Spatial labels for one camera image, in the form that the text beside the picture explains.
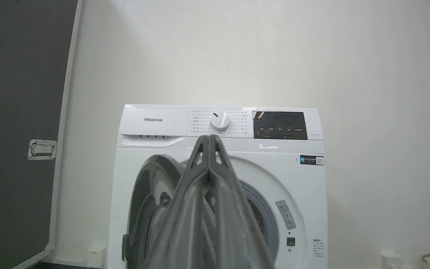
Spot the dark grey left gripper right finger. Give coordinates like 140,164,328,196
209,134,275,269

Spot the large black flight case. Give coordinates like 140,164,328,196
0,0,83,269

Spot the white Hisense washing machine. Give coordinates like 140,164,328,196
107,104,328,269

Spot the white wall socket box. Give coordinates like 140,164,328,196
380,251,401,269
87,245,106,268

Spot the grey round washing machine door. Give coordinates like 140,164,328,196
122,154,184,269

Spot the silver recessed case handle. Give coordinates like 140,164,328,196
28,139,57,161

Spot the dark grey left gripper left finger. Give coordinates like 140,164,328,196
143,135,211,269

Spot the white round program dial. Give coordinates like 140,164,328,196
210,111,231,131

